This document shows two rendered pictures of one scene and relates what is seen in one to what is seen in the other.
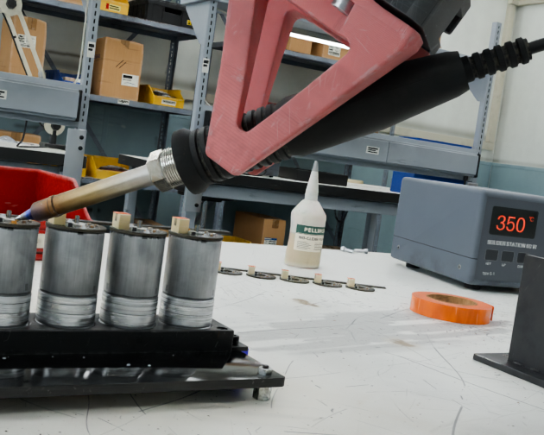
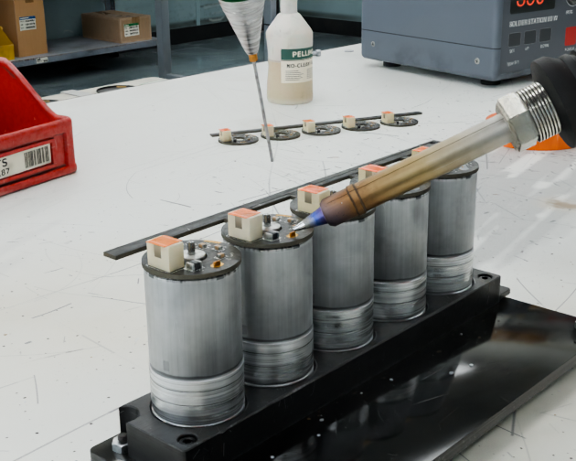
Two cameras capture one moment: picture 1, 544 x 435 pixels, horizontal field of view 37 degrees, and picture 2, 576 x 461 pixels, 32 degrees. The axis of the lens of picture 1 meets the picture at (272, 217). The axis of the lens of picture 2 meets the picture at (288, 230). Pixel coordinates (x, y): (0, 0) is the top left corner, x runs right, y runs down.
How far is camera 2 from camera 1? 19 cm
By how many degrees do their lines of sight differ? 22
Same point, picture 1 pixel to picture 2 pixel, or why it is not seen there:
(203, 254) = (468, 193)
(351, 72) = not seen: outside the picture
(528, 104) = not seen: outside the picture
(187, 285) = (454, 238)
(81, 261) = (365, 255)
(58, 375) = (419, 426)
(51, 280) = (329, 293)
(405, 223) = (378, 13)
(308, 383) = not seen: outside the picture
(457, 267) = (474, 61)
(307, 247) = (300, 77)
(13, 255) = (302, 280)
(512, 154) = not seen: outside the picture
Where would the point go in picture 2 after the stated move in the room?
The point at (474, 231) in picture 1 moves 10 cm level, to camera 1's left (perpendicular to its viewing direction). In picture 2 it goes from (494, 15) to (367, 21)
